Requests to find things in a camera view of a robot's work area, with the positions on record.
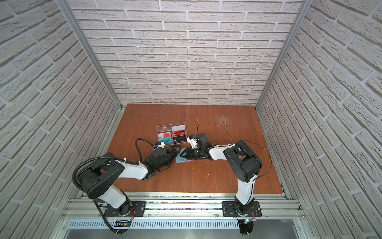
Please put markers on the white red-dot card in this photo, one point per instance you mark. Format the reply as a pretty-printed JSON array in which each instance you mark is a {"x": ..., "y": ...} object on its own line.
[{"x": 164, "y": 135}]

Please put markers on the clear acrylic card organizer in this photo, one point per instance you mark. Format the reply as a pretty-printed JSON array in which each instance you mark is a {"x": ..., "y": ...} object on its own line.
[{"x": 168, "y": 128}]

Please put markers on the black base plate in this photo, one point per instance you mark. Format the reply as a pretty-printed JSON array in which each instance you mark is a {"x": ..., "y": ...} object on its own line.
[
  {"x": 127, "y": 209},
  {"x": 235, "y": 209}
]

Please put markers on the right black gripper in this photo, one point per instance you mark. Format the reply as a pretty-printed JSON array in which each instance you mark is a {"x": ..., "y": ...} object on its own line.
[{"x": 189, "y": 154}]

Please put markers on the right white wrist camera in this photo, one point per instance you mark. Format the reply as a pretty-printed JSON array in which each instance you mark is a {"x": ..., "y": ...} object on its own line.
[{"x": 193, "y": 142}]

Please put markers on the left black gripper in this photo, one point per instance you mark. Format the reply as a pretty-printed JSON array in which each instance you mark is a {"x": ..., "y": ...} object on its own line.
[{"x": 174, "y": 149}]

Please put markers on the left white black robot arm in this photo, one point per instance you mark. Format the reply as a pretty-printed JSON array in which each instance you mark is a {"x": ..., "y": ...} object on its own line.
[{"x": 96, "y": 176}]

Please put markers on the red card in organizer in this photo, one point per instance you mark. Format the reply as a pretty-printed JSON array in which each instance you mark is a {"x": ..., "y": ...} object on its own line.
[{"x": 178, "y": 133}]

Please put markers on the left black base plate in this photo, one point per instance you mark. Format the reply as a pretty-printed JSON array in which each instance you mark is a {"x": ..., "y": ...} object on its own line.
[{"x": 127, "y": 209}]

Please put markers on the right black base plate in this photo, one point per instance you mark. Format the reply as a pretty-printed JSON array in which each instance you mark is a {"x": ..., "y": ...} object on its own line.
[{"x": 235, "y": 209}]

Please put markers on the red leather card holder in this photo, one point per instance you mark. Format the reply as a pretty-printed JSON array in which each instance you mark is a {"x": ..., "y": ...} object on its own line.
[{"x": 182, "y": 160}]

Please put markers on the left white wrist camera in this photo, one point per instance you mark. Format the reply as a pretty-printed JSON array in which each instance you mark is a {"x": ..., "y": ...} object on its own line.
[{"x": 159, "y": 144}]

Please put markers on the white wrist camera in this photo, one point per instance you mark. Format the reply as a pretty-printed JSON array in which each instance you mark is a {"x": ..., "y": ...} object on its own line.
[
  {"x": 159, "y": 144},
  {"x": 193, "y": 142}
]

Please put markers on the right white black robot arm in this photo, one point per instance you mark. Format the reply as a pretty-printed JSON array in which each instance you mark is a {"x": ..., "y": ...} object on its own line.
[{"x": 245, "y": 164}]

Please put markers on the teal card in organizer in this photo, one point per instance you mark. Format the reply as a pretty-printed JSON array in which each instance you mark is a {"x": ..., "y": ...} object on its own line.
[{"x": 166, "y": 140}]

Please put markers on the aluminium mounting rail frame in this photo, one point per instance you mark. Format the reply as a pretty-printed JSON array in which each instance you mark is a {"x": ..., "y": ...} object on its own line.
[{"x": 158, "y": 210}]

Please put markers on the black cards in organizer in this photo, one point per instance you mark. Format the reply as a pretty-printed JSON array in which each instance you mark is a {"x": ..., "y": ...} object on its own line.
[{"x": 180, "y": 139}]

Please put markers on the white VIP card in organizer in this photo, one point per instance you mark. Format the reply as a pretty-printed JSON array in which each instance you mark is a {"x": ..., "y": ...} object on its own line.
[{"x": 178, "y": 128}]

